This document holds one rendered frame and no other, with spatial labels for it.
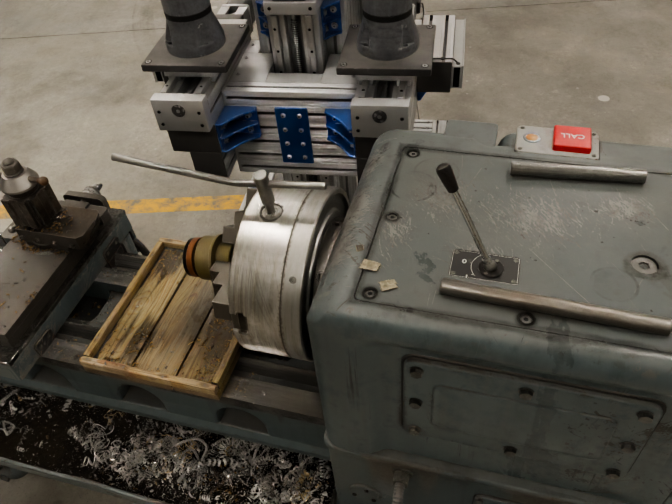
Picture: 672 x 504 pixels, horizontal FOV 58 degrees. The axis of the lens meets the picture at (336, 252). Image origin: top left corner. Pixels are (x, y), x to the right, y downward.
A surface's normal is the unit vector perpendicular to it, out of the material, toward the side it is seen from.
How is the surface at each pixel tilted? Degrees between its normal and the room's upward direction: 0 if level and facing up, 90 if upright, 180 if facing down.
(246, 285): 55
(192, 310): 0
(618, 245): 0
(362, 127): 90
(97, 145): 0
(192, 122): 90
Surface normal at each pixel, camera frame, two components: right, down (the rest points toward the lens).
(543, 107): -0.07, -0.69
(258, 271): -0.24, -0.01
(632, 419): -0.27, 0.71
